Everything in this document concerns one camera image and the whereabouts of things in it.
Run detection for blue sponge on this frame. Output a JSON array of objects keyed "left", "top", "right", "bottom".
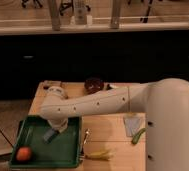
[{"left": 43, "top": 129, "right": 59, "bottom": 143}]

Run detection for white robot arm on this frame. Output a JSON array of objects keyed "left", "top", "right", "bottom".
[{"left": 39, "top": 78, "right": 189, "bottom": 171}]

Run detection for green plastic tray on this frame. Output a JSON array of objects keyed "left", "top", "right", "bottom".
[{"left": 9, "top": 116, "right": 82, "bottom": 169}]

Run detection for metal fork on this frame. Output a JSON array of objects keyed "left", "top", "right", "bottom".
[{"left": 80, "top": 129, "right": 90, "bottom": 157}]

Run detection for dark brown block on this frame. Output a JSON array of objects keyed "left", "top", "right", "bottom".
[{"left": 43, "top": 80, "right": 61, "bottom": 90}]

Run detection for orange tomato toy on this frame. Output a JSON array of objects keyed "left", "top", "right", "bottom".
[{"left": 16, "top": 147, "right": 32, "bottom": 162}]

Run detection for dark red bowl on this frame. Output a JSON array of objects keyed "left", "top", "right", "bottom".
[{"left": 84, "top": 77, "right": 104, "bottom": 94}]

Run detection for light blue cloth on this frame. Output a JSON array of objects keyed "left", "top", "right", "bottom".
[{"left": 123, "top": 115, "right": 143, "bottom": 137}]

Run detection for green chili pepper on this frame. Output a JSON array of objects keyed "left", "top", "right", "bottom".
[{"left": 131, "top": 128, "right": 146, "bottom": 145}]

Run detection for black handled utensil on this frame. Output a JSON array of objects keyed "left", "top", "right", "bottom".
[{"left": 106, "top": 84, "right": 120, "bottom": 90}]

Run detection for wooden post right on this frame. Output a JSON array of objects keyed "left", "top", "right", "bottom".
[{"left": 110, "top": 0, "right": 121, "bottom": 29}]

